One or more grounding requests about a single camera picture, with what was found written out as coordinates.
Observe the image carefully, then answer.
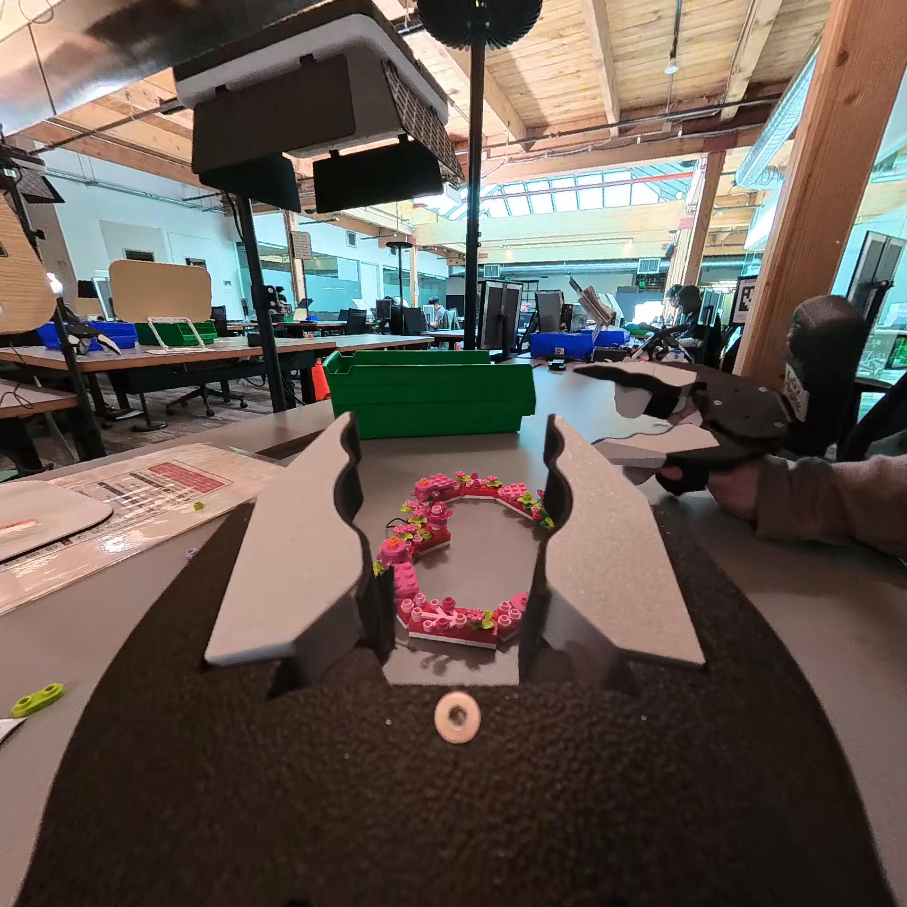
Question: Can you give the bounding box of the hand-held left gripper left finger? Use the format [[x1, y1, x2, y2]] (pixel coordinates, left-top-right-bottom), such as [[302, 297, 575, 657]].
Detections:
[[203, 411, 396, 670]]

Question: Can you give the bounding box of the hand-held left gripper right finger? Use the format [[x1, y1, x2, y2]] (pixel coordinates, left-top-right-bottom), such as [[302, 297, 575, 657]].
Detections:
[[519, 414, 708, 670]]

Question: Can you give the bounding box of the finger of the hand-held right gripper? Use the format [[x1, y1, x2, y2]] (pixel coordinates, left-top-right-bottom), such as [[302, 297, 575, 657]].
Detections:
[[592, 418, 721, 488], [573, 360, 711, 422]]

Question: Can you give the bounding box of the heart-brick lego wreath half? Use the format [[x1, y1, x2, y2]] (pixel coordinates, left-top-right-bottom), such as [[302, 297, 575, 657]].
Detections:
[[373, 471, 456, 605]]

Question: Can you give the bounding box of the red flower lego wreath half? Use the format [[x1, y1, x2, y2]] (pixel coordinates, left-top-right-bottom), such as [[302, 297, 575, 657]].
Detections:
[[397, 471, 556, 650]]

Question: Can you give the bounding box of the lime green lego plate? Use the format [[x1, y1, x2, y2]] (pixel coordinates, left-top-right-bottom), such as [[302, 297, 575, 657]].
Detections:
[[10, 682, 67, 719]]

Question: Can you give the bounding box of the person's right hand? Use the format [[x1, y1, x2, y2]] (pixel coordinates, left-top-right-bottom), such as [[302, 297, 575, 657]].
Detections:
[[707, 458, 766, 523]]

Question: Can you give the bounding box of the blue storage bin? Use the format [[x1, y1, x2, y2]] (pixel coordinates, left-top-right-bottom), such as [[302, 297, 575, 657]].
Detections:
[[529, 329, 632, 361], [37, 322, 140, 352]]

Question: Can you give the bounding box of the laminated instruction sheet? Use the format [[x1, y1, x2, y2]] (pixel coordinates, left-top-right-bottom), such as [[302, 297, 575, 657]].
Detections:
[[0, 443, 286, 617]]

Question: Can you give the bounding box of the black office chair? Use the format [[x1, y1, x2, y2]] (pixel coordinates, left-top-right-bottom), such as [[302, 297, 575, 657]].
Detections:
[[166, 367, 249, 419]]

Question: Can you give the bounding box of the large green storage bin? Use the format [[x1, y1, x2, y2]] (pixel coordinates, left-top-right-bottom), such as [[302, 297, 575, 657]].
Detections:
[[324, 349, 538, 441]]

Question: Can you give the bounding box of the wood-edged office desk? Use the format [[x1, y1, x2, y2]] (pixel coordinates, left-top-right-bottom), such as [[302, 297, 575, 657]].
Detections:
[[0, 335, 338, 426]]

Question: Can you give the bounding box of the small green storage bin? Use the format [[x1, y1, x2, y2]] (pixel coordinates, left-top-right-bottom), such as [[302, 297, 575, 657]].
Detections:
[[134, 319, 219, 347]]

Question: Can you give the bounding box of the white rounded pad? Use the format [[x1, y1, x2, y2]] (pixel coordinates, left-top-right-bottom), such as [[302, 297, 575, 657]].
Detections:
[[0, 480, 115, 564]]

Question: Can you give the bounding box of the black light stand pole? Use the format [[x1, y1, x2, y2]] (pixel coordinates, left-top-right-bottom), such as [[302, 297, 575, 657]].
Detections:
[[236, 197, 289, 413]]

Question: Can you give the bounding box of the black round-top stand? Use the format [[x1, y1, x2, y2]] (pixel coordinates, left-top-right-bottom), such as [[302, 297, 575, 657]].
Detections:
[[416, 0, 544, 353]]

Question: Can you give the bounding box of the beige rounded divider panel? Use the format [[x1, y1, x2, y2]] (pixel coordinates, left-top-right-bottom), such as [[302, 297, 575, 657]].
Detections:
[[0, 197, 57, 336], [109, 259, 213, 327]]

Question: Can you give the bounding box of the black studio light panel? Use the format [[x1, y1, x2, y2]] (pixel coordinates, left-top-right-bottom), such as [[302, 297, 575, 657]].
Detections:
[[172, 0, 466, 215]]

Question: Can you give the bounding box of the wooden support post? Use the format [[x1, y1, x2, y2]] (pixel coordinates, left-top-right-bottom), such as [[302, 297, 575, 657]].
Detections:
[[732, 0, 907, 385]]

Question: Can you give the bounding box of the silver ventilation duct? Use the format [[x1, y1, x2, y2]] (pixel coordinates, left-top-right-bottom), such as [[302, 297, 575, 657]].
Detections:
[[0, 0, 242, 137]]

